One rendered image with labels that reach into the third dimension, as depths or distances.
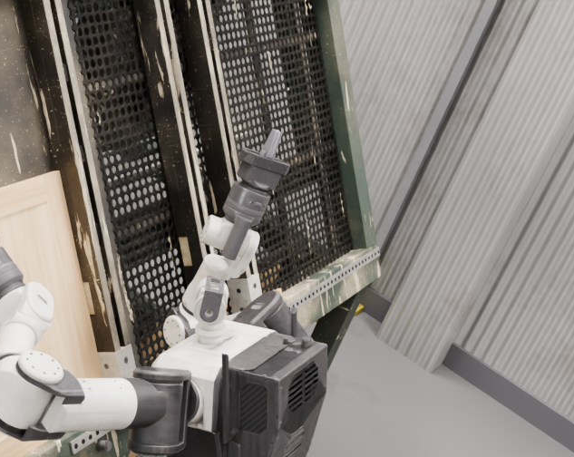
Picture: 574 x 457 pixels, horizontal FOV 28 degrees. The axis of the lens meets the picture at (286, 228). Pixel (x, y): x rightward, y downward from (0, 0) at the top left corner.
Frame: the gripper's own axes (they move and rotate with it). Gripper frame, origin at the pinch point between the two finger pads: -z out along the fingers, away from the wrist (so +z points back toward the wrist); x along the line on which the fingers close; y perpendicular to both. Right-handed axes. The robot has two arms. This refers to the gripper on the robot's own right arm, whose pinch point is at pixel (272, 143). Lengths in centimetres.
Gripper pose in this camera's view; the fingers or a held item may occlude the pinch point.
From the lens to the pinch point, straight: 249.6
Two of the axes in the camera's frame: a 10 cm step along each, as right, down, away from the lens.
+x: -7.8, -2.2, -5.9
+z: -4.0, 9.0, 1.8
